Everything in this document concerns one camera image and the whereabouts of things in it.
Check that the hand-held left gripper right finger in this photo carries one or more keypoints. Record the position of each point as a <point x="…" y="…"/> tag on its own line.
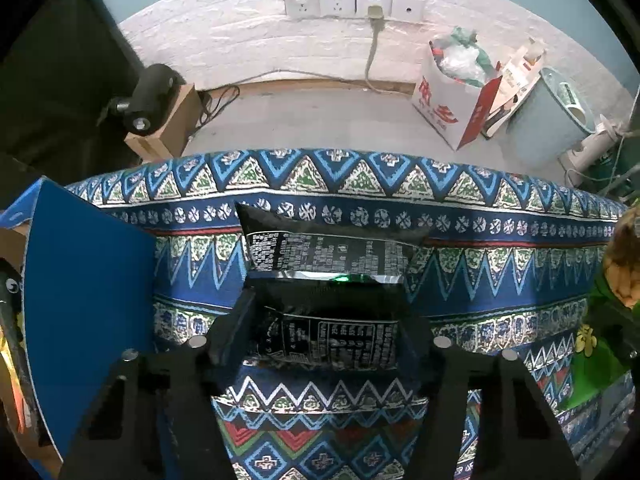
<point x="412" y="335"/>

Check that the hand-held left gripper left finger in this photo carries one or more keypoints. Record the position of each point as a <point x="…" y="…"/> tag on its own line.
<point x="240" y="325"/>

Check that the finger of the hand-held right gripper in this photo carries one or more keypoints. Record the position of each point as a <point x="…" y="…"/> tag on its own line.
<point x="10" y="300"/>

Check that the white wall socket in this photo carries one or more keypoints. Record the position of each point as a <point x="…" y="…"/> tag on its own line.
<point x="407" y="7"/>
<point x="301" y="2"/>
<point x="337" y="2"/>
<point x="374" y="0"/>

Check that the small cardboard box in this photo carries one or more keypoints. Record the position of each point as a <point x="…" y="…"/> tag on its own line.
<point x="172" y="130"/>

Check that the black snack bag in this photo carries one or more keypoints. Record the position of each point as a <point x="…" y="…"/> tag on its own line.
<point x="325" y="255"/>

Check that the cardboard box with blue flap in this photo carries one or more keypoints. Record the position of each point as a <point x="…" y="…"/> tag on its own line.
<point x="85" y="285"/>

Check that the orange packet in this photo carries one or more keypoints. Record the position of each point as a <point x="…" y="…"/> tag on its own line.
<point x="7" y="385"/>

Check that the green snack bag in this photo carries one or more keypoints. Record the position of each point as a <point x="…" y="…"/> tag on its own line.
<point x="600" y="360"/>

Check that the white red paper bag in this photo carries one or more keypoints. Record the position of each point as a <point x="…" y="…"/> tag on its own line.
<point x="445" y="105"/>

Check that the light blue bin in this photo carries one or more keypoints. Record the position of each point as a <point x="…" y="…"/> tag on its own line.
<point x="545" y="125"/>

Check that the dark cabinet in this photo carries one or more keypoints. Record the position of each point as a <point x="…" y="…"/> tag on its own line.
<point x="60" y="85"/>

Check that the white kettle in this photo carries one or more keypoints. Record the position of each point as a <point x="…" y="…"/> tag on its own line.
<point x="595" y="150"/>

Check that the green container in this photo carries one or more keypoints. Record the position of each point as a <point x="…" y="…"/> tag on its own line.
<point x="620" y="175"/>

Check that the blue patterned cloth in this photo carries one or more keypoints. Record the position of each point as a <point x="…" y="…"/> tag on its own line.
<point x="350" y="215"/>

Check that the white paper packaging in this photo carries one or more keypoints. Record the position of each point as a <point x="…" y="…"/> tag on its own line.
<point x="520" y="75"/>

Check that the clear plastic trash bag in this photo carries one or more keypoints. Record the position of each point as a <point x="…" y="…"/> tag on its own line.
<point x="462" y="60"/>

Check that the black camera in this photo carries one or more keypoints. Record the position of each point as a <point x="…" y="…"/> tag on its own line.
<point x="150" y="95"/>

